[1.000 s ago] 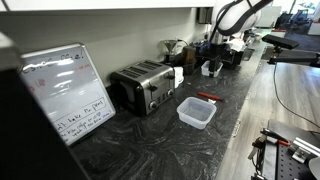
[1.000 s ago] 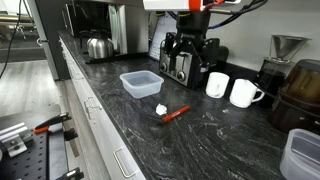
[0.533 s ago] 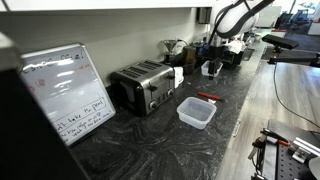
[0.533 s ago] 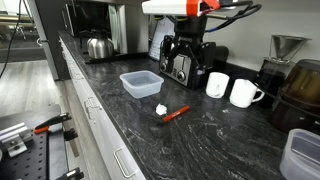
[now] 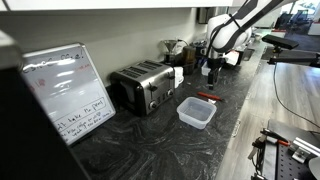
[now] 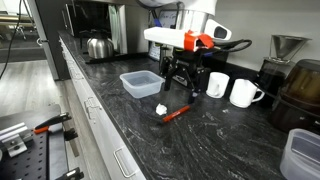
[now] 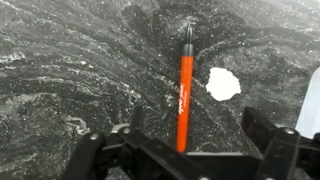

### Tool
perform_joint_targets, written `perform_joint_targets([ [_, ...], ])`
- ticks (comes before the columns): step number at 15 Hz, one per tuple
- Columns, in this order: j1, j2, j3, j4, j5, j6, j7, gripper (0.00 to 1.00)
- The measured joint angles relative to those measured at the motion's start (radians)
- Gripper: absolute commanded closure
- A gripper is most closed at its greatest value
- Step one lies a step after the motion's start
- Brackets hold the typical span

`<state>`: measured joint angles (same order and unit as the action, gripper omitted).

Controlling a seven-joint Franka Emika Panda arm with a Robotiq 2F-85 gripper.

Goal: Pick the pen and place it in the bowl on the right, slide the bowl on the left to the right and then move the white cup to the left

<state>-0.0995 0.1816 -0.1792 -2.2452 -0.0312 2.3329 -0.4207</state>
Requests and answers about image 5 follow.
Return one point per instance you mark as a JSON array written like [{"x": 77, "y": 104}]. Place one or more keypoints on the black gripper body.
[{"x": 215, "y": 65}]

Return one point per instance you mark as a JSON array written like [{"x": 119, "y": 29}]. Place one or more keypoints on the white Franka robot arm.
[{"x": 233, "y": 33}]

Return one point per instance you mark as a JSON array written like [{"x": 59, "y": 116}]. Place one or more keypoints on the crumpled white paper scrap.
[{"x": 212, "y": 101}]

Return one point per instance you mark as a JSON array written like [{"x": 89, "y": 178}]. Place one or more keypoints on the brown translucent lidded container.
[{"x": 189, "y": 58}]

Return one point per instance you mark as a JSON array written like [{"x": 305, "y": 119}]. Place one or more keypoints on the white ceramic mug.
[{"x": 179, "y": 76}]

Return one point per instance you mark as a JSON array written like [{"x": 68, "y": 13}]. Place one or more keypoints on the dark glass coffee carafe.
[{"x": 170, "y": 59}]

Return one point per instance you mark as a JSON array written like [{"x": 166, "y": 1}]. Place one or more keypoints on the metal cone coffee dripper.
[{"x": 170, "y": 45}]

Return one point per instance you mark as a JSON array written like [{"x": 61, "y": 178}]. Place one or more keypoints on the stainless steel four-slot toaster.
[{"x": 143, "y": 86}]

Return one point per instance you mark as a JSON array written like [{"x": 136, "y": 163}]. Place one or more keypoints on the black toggle clamp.
[
  {"x": 258, "y": 176},
  {"x": 256, "y": 145}
]

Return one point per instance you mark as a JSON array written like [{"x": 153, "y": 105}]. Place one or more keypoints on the black cart platform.
[{"x": 283, "y": 125}]

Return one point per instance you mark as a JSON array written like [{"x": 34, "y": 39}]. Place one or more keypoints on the black perforated breadboard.
[{"x": 290, "y": 166}]

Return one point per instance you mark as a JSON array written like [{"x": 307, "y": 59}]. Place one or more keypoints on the small framed whiteboard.
[{"x": 66, "y": 93}]

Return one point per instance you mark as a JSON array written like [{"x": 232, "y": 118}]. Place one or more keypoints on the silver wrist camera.
[{"x": 232, "y": 58}]

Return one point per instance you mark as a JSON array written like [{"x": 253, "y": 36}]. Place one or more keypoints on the steel wall dispenser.
[{"x": 207, "y": 15}]

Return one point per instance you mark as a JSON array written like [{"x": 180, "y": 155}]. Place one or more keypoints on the black stereo camera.
[{"x": 280, "y": 41}]

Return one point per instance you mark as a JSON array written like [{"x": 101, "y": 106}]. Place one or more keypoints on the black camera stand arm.
[{"x": 293, "y": 60}]

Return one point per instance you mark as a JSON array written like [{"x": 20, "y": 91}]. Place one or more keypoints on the aluminium mounting bracket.
[{"x": 301, "y": 151}]

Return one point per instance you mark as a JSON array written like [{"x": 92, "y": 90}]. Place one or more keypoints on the white wall cabinet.
[{"x": 100, "y": 4}]

